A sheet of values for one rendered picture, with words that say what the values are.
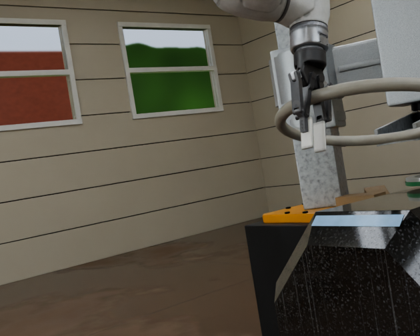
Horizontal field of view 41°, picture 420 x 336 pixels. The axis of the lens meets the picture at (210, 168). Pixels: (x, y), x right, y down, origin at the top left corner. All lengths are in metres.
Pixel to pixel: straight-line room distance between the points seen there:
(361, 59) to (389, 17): 0.64
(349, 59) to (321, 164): 0.50
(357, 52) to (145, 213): 6.00
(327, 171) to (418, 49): 0.87
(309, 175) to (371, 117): 5.51
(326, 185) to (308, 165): 0.13
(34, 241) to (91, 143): 1.54
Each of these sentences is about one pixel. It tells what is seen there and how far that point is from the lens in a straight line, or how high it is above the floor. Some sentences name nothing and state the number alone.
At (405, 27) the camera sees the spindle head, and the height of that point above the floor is 1.43.
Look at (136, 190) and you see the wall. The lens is 8.18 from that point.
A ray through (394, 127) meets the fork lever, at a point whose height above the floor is 1.10.
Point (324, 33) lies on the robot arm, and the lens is 1.34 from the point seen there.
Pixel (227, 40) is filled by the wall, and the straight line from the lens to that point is 9.69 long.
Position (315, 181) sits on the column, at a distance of 2.70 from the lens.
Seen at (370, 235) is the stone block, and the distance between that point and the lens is 1.60.
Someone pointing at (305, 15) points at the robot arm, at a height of 1.38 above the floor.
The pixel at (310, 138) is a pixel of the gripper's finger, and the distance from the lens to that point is 1.25.
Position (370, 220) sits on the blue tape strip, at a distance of 1.64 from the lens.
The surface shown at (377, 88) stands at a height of 1.18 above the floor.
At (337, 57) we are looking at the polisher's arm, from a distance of 2.71.
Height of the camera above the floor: 1.08
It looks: 1 degrees down
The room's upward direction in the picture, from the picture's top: 9 degrees counter-clockwise
